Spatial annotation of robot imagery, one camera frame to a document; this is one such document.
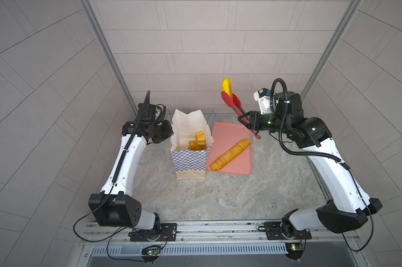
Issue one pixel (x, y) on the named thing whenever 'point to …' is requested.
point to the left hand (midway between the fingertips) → (177, 128)
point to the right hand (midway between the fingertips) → (240, 118)
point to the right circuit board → (297, 247)
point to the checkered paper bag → (191, 139)
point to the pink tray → (225, 136)
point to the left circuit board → (153, 252)
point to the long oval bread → (194, 146)
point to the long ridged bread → (229, 155)
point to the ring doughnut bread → (200, 138)
